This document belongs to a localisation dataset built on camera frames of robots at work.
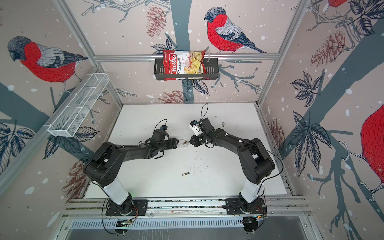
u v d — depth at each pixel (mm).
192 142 839
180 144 951
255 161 472
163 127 878
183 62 875
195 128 811
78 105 783
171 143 856
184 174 836
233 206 730
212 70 943
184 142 969
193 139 878
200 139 785
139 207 729
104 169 469
